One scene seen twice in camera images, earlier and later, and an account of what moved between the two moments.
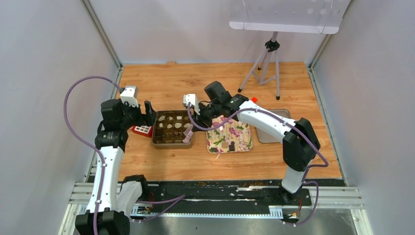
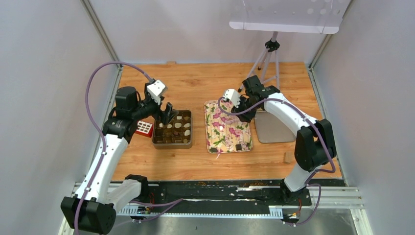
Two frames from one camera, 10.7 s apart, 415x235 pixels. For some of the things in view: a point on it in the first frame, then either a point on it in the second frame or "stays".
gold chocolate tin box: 168,130 stays
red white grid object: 143,130 stays
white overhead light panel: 314,16 stays
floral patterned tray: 234,136 stays
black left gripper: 148,118 to 167,116
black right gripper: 200,119 to 245,117
